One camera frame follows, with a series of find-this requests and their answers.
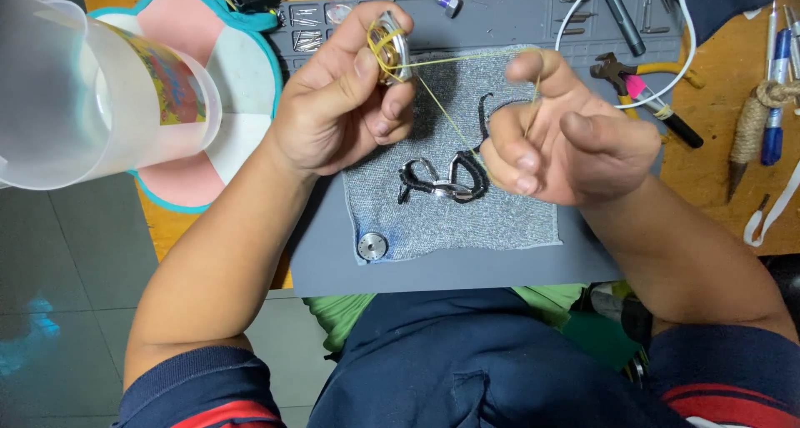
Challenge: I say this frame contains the black tool with pink tip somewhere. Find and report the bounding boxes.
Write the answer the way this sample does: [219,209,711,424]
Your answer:
[624,74,705,149]

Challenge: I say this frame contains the group of metal bits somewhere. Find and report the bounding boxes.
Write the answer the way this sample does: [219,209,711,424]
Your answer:
[555,0,673,38]

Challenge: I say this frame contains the thin black strap piece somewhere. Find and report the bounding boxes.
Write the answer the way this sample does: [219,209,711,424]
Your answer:
[476,92,540,155]

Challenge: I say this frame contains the black pen-shaped tool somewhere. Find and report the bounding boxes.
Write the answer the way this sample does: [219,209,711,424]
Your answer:
[596,0,647,58]

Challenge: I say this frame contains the green cloth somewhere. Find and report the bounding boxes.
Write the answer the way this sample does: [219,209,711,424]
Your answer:
[302,282,590,354]

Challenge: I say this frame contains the silver grey pen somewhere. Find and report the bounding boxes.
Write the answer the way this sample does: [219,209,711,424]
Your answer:
[783,4,800,80]

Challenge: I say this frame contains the person's right hand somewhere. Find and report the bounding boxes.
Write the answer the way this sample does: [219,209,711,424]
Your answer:
[478,49,663,207]

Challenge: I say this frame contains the slim silver pen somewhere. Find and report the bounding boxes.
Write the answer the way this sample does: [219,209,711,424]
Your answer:
[765,1,780,83]

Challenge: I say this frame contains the rope-wrapped awl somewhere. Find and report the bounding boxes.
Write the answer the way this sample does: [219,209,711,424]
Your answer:
[724,78,800,204]

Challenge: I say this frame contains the person's left hand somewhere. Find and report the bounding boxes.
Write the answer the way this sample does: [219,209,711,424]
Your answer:
[265,2,417,180]

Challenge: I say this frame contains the white strap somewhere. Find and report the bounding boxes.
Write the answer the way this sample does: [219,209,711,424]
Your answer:
[742,159,800,248]

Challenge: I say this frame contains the group of small metal pins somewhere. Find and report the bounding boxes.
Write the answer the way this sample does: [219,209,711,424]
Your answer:
[287,5,326,54]

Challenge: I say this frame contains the silver watch case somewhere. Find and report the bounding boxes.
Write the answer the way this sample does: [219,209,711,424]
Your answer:
[369,10,415,87]

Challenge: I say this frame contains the grey terry cloth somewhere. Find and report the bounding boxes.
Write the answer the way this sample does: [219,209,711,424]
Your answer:
[342,45,564,267]

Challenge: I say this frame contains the blue pen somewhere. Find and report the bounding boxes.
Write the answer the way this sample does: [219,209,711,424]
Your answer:
[759,28,794,167]

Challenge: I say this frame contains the yellow-handled black pliers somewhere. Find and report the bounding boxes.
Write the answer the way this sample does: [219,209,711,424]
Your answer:
[589,51,705,120]

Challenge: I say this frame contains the yellow rubber band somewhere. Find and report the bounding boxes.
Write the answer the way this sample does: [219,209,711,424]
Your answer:
[367,19,544,180]

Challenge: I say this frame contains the white cable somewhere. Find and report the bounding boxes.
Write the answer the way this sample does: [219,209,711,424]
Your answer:
[554,0,698,110]

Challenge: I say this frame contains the grey silicone work mat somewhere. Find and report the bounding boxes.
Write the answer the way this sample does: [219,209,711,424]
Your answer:
[269,0,686,299]

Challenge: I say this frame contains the person's navy red-striped shirt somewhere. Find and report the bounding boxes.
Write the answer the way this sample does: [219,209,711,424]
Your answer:
[111,287,800,428]

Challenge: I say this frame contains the black watch strap with clasp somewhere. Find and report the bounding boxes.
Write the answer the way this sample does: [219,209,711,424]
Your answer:
[397,149,493,205]

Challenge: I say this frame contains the dark blue cloth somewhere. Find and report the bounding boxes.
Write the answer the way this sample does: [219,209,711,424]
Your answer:
[662,0,791,48]

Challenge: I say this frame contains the clear round watch crystal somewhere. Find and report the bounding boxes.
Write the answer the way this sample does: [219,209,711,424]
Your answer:
[325,3,355,26]

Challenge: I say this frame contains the translucent plastic jug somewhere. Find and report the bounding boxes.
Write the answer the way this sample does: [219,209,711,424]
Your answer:
[0,0,223,192]

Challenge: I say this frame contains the pink white teal-edged pad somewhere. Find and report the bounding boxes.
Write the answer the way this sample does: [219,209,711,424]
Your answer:
[86,0,286,215]

